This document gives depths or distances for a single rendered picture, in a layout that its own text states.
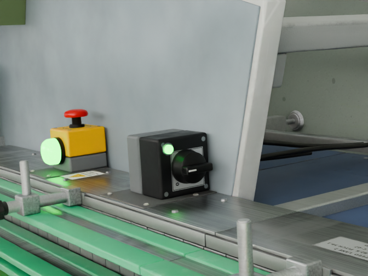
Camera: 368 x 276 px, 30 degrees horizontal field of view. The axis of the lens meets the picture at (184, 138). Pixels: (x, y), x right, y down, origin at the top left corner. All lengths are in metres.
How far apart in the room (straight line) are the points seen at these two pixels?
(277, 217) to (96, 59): 0.51
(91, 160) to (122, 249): 0.41
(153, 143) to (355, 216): 0.27
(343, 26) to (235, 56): 0.19
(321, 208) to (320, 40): 0.24
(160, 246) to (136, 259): 0.05
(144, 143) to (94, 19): 0.33
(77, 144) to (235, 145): 0.34
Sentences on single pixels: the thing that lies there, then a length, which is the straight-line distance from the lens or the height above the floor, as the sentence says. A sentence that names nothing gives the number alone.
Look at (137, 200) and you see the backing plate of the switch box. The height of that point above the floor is 0.86.
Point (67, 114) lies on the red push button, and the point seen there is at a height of 0.81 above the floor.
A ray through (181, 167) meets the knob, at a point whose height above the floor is 0.81.
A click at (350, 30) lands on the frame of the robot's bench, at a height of 0.55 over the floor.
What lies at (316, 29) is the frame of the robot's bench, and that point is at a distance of 0.95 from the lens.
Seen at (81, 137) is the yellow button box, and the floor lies 0.80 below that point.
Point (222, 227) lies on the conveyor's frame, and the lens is 0.75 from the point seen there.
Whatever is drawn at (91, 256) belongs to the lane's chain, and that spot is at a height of 0.88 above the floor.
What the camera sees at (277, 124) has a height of 0.09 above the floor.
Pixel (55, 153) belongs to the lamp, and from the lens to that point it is 1.13.
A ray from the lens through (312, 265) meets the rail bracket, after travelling 0.60.
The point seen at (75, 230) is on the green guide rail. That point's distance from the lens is 0.85.
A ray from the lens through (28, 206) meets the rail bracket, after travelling 0.95.
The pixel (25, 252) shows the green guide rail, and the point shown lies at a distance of 1.05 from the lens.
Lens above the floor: 1.30
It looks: 34 degrees down
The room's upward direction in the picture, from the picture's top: 99 degrees counter-clockwise
